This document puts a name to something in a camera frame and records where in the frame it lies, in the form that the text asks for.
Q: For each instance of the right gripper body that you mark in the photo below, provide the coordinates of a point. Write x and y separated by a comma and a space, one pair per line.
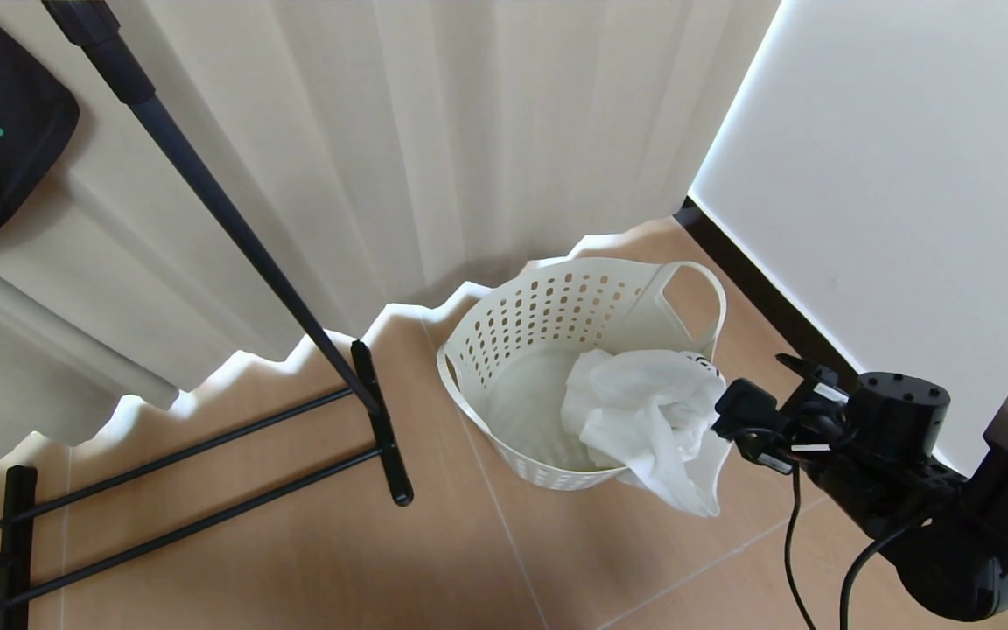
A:
823, 433

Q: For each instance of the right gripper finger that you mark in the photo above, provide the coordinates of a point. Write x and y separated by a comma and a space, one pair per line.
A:
806, 369

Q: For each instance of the black garment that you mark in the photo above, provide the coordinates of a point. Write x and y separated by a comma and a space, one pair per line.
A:
23, 175

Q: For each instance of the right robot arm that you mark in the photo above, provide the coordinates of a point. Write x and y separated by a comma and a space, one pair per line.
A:
898, 411

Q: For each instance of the white laundry basket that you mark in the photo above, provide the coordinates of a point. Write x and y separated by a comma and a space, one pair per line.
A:
504, 324

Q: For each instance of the black clothes rack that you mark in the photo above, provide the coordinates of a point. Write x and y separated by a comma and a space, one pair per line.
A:
206, 184

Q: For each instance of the white garment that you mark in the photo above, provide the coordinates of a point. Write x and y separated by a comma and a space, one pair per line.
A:
644, 420

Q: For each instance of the beige curtain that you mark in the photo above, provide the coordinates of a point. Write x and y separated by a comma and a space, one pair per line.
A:
381, 131

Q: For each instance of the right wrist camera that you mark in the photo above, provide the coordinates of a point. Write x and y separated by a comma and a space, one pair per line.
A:
745, 407

